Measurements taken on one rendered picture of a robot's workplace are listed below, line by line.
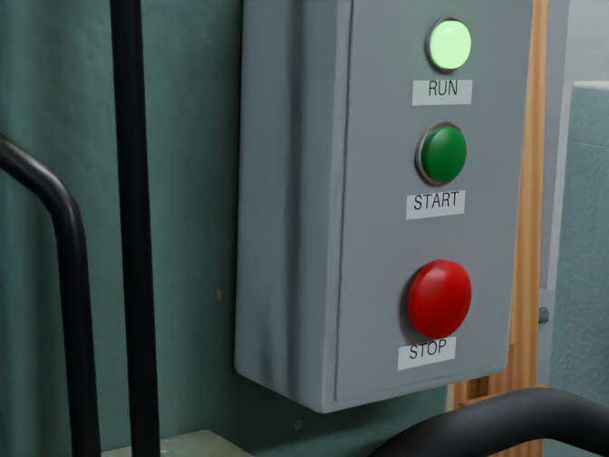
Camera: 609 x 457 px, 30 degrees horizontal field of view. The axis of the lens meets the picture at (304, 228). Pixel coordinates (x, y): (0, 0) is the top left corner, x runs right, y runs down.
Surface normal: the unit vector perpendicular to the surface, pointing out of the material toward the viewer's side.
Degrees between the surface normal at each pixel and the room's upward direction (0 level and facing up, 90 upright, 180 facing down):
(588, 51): 90
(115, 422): 90
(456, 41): 87
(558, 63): 90
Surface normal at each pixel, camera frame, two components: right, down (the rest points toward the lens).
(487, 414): 0.32, -0.76
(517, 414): 0.51, -0.46
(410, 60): 0.60, 0.18
